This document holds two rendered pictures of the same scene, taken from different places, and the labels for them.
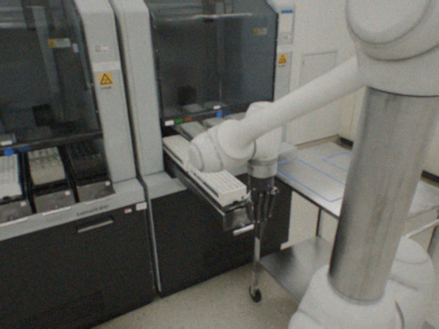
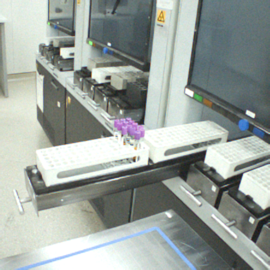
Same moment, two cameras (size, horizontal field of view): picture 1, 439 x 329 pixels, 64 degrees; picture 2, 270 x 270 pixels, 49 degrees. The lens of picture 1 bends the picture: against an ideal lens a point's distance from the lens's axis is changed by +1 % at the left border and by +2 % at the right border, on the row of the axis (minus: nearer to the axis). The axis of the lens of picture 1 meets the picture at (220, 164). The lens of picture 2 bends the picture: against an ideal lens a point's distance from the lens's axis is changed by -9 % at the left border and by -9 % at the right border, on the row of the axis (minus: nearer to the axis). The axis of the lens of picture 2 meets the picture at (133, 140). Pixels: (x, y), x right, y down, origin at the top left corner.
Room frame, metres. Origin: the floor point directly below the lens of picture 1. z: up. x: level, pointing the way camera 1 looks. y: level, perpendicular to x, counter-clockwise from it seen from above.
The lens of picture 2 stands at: (1.24, -0.71, 1.29)
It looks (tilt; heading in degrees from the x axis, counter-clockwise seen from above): 28 degrees down; 86
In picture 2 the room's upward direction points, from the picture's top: 6 degrees clockwise
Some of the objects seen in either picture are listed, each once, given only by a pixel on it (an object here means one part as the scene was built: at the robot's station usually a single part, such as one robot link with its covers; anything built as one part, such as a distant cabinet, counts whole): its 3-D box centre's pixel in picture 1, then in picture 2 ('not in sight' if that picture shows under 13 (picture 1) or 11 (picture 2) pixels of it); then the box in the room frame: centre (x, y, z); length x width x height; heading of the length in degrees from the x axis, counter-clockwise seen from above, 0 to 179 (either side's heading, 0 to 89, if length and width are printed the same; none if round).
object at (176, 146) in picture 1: (182, 153); (185, 140); (1.46, 0.17, 0.83); 0.30 x 0.10 x 0.06; 28
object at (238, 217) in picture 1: (200, 179); (135, 167); (1.31, 0.09, 0.78); 0.73 x 0.14 x 0.09; 28
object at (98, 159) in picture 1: (89, 165); (135, 92); (1.31, 0.55, 0.85); 0.12 x 0.02 x 0.06; 119
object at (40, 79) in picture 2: not in sight; (38, 90); (0.58, 1.68, 0.43); 0.27 x 0.02 x 0.36; 118
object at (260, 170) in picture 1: (261, 164); not in sight; (0.92, -0.12, 1.03); 0.09 x 0.09 x 0.06
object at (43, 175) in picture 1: (48, 174); (118, 81); (1.24, 0.68, 0.85); 0.12 x 0.02 x 0.06; 119
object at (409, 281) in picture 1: (390, 282); not in sight; (0.61, -0.39, 0.87); 0.18 x 0.16 x 0.22; 128
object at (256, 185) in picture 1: (260, 186); not in sight; (0.92, -0.12, 0.96); 0.08 x 0.07 x 0.09; 119
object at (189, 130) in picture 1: (199, 136); (247, 155); (1.66, 0.11, 0.83); 0.30 x 0.10 x 0.06; 28
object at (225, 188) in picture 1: (215, 181); (92, 160); (1.19, 0.02, 0.83); 0.30 x 0.10 x 0.06; 29
